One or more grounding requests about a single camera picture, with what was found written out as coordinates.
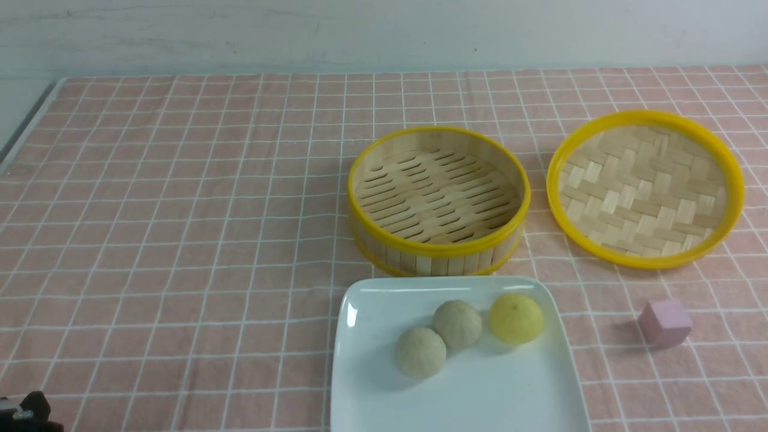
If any pink cube block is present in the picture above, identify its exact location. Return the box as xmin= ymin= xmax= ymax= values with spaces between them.
xmin=637 ymin=298 xmax=693 ymax=348

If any pink checkered tablecloth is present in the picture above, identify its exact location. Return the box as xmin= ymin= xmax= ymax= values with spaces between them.
xmin=1 ymin=65 xmax=767 ymax=431

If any white steamed bun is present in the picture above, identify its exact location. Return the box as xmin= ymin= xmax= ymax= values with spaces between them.
xmin=395 ymin=326 xmax=447 ymax=380
xmin=431 ymin=299 xmax=483 ymax=351

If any bamboo steamer lid yellow rim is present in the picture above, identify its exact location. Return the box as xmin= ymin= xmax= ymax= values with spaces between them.
xmin=546 ymin=110 xmax=746 ymax=269

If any yellow steamed bun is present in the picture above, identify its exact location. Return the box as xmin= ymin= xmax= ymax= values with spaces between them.
xmin=488 ymin=293 xmax=545 ymax=346

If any white square plate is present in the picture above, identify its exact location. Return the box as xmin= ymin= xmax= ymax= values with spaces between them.
xmin=329 ymin=275 xmax=592 ymax=431

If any bamboo steamer basket yellow rim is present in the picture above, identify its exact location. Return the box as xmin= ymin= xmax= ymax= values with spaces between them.
xmin=347 ymin=125 xmax=532 ymax=277

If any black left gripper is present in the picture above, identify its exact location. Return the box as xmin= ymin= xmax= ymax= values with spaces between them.
xmin=1 ymin=391 xmax=65 ymax=432

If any white steamed bun back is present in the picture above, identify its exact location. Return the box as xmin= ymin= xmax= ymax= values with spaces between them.
xmin=431 ymin=299 xmax=483 ymax=351

